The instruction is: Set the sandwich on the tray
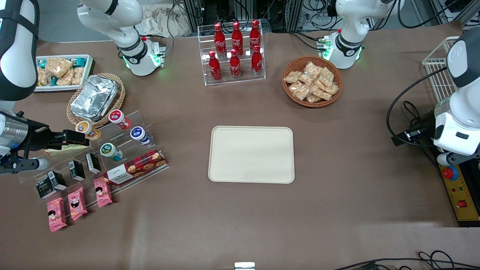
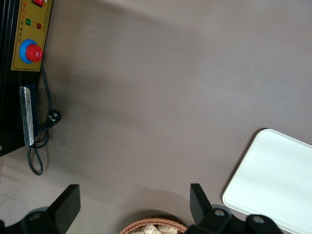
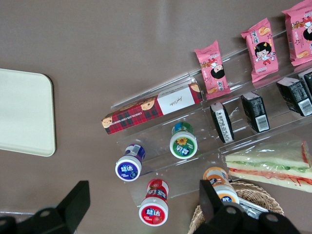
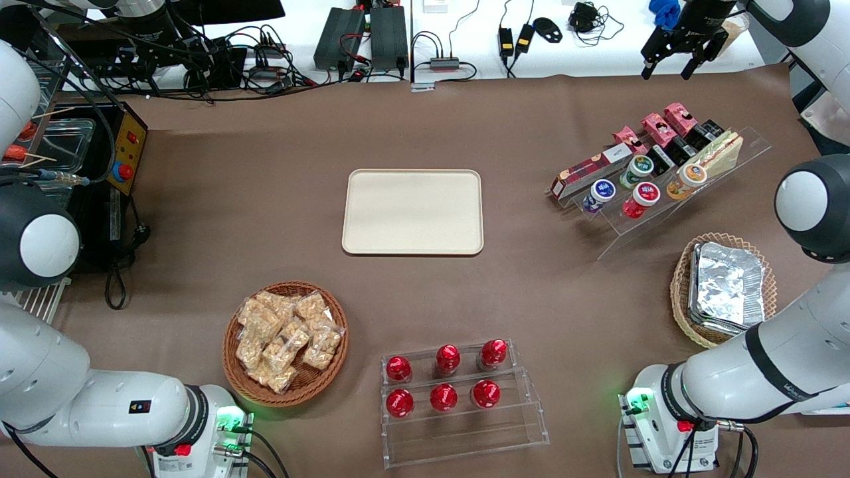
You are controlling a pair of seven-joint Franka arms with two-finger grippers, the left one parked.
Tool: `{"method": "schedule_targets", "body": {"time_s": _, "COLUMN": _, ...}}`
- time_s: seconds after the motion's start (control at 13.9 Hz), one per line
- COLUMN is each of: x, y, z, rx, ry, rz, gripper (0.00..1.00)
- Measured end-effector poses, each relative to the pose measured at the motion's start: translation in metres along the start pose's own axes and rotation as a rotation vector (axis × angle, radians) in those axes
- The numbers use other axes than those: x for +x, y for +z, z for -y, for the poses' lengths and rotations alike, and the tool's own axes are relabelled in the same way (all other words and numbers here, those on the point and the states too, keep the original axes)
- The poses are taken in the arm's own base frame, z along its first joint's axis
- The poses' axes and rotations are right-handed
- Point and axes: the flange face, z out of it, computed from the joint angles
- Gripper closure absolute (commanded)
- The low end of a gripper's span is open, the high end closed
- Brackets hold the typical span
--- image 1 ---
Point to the red tartan cookie box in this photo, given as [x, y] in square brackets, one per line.
[137, 167]

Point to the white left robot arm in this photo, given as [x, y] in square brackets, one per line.
[465, 108]

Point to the beige rectangular tray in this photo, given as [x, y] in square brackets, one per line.
[251, 154]

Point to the small black carton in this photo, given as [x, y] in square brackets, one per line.
[45, 188]
[77, 170]
[93, 163]
[58, 180]

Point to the white rectangular snack bin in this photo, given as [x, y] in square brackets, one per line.
[89, 71]

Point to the beige crumpled cloth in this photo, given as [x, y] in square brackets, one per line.
[165, 20]

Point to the yellow black control box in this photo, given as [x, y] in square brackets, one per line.
[459, 195]

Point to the brown table cover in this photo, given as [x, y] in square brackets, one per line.
[356, 195]

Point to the round brown wicker basket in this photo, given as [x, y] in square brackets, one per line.
[290, 95]

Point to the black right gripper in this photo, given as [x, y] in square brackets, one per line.
[38, 137]

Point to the clear acrylic tiered stand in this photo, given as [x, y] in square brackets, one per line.
[146, 122]

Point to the silver foil food container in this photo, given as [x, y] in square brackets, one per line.
[93, 97]

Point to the blue lid yogurt cup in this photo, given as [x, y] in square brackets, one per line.
[138, 134]

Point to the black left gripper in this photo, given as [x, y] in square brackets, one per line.
[426, 122]

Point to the teal snack packet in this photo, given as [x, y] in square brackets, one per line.
[41, 63]
[80, 60]

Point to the red cola bottle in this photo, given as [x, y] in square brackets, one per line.
[257, 63]
[235, 66]
[215, 69]
[237, 37]
[219, 39]
[255, 35]

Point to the small silver metal block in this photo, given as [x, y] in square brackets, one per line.
[244, 266]

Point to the orange lid yogurt cup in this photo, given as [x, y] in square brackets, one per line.
[85, 128]

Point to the clear cereal snack packet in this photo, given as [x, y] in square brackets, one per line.
[65, 79]
[326, 76]
[300, 90]
[43, 77]
[306, 79]
[291, 77]
[313, 98]
[77, 75]
[332, 89]
[58, 66]
[310, 68]
[321, 93]

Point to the aluminium profile frame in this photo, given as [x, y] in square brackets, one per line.
[285, 15]

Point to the red lid yogurt cup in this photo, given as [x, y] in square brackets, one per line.
[118, 117]

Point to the oval light wicker basket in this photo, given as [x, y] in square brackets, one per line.
[120, 98]

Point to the green lid yogurt cup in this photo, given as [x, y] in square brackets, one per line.
[109, 150]

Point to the pink snack packet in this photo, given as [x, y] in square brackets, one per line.
[77, 204]
[102, 193]
[56, 215]

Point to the triangle sandwich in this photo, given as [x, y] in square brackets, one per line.
[65, 149]

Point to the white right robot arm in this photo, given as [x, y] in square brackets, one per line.
[18, 67]

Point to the clear acrylic bottle rack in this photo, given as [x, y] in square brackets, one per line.
[258, 77]

